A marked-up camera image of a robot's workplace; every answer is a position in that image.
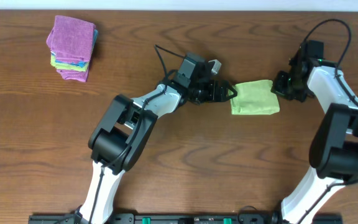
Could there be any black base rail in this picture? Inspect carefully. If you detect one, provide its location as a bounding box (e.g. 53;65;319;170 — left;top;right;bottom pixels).
28;212;285;224

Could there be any purple folded cloth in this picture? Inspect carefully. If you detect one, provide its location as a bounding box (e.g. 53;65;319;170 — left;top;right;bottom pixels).
57;70;89;82
47;16;96;57

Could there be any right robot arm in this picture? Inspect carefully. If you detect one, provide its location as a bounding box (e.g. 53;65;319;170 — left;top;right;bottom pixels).
272;57;358;223

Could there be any green microfiber cloth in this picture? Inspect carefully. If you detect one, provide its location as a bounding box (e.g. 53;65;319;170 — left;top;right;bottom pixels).
230;80;280;115

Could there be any bottom purple folded cloth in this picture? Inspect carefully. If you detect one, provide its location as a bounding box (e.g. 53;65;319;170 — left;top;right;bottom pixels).
57;70;89;82

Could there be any top purple folded cloth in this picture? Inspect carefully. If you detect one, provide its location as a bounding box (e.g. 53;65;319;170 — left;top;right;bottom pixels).
47;16;96;57

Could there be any blue folded cloth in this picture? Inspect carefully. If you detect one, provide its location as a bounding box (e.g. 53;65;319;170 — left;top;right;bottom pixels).
51;29;99;66

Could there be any left black cable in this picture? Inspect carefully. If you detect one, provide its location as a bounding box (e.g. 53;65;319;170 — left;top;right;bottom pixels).
87;44;186;224

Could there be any black cable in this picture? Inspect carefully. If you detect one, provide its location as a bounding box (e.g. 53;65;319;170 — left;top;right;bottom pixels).
87;44;186;224
293;18;358;224

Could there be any light green folded cloth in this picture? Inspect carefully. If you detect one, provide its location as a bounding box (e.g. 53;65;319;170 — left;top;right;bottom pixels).
50;54;89;72

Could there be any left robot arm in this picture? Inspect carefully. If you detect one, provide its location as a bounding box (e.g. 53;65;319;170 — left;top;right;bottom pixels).
75;78;237;223

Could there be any right black cable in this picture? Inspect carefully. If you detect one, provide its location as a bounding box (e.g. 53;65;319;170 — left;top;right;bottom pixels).
293;18;358;224

